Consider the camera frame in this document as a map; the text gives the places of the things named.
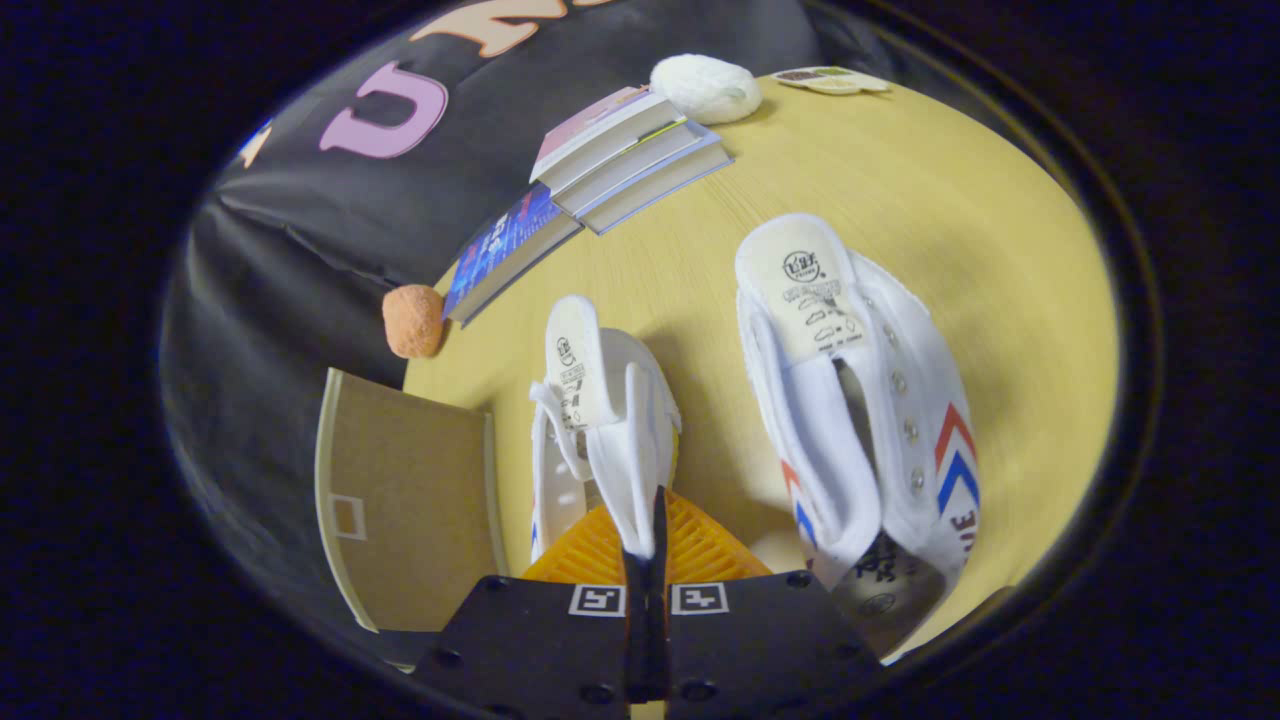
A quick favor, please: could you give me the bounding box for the pink cover book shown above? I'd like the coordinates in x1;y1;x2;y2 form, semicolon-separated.
529;85;690;197

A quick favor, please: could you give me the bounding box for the pale blue book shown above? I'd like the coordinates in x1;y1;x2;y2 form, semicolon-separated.
584;145;735;237

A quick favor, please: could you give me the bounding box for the white canvas shoe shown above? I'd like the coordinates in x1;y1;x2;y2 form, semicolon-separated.
734;211;983;658
528;294;683;563

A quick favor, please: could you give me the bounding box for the black backdrop cloth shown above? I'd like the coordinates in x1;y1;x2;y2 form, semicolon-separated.
160;0;831;641

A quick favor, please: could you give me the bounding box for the white thick book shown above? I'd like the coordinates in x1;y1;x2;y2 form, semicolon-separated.
551;120;720;220

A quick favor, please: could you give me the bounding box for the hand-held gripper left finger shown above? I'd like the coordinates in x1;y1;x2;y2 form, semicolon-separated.
413;488;651;720

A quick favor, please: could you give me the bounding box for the blue cover book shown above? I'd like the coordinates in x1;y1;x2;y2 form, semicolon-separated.
442;182;584;328

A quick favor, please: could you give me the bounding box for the white round bun toy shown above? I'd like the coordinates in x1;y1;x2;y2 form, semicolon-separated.
649;53;764;126

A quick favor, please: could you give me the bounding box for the small clear snack tray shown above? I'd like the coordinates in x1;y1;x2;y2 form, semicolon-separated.
771;65;890;97

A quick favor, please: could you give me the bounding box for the orange rough ball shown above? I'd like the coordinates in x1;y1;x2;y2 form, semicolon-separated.
381;284;447;360

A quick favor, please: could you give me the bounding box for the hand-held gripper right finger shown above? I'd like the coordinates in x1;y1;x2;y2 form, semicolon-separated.
648;487;888;720

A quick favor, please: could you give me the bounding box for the brown cardboard storage box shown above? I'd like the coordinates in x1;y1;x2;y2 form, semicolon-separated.
314;367;509;634

